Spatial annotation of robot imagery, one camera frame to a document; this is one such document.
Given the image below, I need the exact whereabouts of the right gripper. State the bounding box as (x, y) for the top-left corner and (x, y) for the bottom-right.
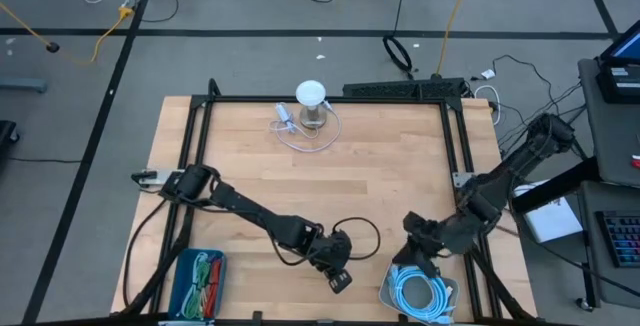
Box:
(392, 210), (454, 278)

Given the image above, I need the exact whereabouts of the large light blue cable coil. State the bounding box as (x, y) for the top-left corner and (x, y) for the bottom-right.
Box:
(387, 264), (455, 325)

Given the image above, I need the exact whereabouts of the grey plastic tray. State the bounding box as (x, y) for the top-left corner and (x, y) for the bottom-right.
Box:
(378, 263), (460, 325)

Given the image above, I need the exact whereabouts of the red cable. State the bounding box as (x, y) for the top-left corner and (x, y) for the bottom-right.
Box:
(205, 258), (224, 317)

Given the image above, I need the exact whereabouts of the thin light blue cable bundle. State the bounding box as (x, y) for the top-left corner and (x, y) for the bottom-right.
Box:
(179, 251), (209, 320)

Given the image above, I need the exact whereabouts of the teal plastic tray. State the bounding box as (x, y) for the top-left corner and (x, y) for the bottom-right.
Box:
(167, 248), (227, 322)

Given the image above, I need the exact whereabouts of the white paper box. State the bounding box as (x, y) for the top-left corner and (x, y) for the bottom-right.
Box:
(512, 179), (584, 245)

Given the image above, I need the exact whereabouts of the black diagonal bar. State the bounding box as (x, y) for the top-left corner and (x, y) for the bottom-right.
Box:
(509, 157), (601, 216)

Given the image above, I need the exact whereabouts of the white dome on metal stand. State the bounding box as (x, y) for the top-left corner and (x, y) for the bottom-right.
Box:
(294, 79), (329, 130)

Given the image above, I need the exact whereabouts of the grey keyboard desk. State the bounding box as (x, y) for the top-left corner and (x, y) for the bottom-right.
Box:
(578, 180), (640, 311)

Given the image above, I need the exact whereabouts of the black backlit keyboard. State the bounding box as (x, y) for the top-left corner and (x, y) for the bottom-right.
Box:
(594, 209), (640, 269)

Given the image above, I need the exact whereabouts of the grey cart top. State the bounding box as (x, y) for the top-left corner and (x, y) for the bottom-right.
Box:
(578, 58), (640, 187)

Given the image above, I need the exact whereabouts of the black laptop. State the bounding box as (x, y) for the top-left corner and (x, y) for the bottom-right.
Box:
(596, 33), (640, 105)

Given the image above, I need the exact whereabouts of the black chair base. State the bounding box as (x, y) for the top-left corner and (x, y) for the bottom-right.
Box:
(0, 119), (21, 167)

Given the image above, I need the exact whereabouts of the grey floor bar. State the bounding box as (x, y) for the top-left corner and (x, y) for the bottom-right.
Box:
(0, 77), (49, 93)

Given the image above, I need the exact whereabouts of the black left wrist camera cable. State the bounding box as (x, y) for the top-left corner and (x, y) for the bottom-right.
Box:
(269, 216), (381, 267)

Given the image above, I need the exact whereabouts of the white adapter cable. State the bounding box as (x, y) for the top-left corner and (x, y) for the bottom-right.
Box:
(269, 100), (344, 154)

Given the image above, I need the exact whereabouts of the black aluminium frame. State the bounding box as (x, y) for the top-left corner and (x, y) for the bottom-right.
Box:
(112, 77), (539, 326)

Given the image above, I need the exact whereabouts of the white cable beside frame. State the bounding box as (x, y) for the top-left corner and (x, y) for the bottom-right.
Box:
(473, 84), (502, 126)

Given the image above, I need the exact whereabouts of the black coiled floor cable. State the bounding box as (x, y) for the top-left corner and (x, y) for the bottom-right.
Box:
(382, 0), (415, 80)

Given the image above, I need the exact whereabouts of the black cable bundle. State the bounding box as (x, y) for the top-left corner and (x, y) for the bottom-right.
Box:
(492, 54), (590, 161)

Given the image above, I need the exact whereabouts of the orange floor cable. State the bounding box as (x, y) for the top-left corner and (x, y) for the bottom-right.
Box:
(436, 0), (475, 77)

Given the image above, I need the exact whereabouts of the yellow extension cable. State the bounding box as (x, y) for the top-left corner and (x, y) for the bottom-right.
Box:
(0, 1), (136, 65)

